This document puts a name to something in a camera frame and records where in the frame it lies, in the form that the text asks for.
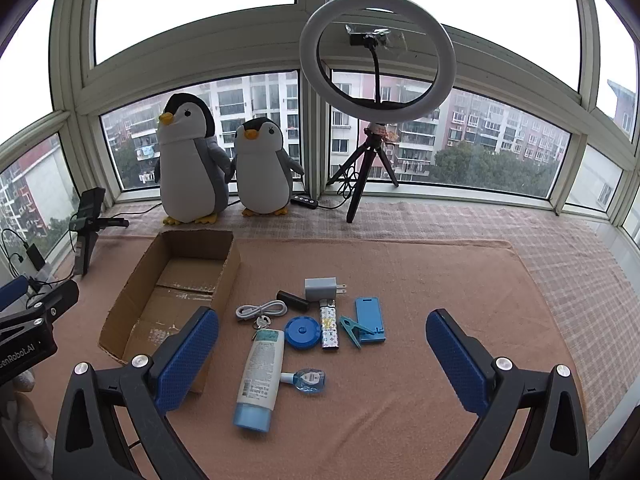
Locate small penguin plush toy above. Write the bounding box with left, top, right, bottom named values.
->
left=231, top=117, right=306, bottom=217

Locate blue folding phone stand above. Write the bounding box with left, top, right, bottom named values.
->
left=355, top=296, right=387, bottom=345

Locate white lotion tube blue cap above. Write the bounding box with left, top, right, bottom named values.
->
left=232, top=329, right=286, bottom=433

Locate small clear blue bottle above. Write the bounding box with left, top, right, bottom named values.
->
left=280, top=367, right=327, bottom=395

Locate white ring light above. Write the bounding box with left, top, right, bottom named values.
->
left=299, top=0, right=457, bottom=123

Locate black device on stand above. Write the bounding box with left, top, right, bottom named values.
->
left=69, top=187, right=130, bottom=277

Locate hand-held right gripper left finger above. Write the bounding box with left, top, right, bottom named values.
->
left=52, top=306, right=221, bottom=480

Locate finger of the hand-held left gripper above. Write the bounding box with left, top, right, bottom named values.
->
left=25, top=280, right=81, bottom=322
left=0, top=275, right=29, bottom=312

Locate white window frame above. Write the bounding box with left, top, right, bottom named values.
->
left=0, top=0, right=640, bottom=251

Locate large penguin plush toy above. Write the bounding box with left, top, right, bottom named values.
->
left=154, top=92, right=236, bottom=226

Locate cardboard box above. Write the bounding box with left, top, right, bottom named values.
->
left=98, top=230, right=242, bottom=395

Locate white cable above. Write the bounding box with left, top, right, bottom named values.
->
left=235, top=300, right=288, bottom=321

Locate white patterned lighter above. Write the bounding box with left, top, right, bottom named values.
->
left=319, top=297, right=342, bottom=352

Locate pink blanket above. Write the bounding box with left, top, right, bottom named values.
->
left=27, top=232, right=591, bottom=480

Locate teal plastic clip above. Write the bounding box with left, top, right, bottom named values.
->
left=339, top=315, right=376, bottom=350

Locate pink plaid cloth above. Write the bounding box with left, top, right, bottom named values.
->
left=107, top=200, right=631, bottom=441

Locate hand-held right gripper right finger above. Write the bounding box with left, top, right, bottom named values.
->
left=425, top=309, right=591, bottom=480

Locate round blue tape measure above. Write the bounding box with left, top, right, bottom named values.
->
left=284, top=316, right=322, bottom=351

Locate black gooseneck phone holder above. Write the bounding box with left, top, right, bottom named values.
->
left=345, top=24, right=392, bottom=107

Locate white wall charger plug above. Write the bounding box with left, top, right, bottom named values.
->
left=305, top=277, right=348, bottom=304

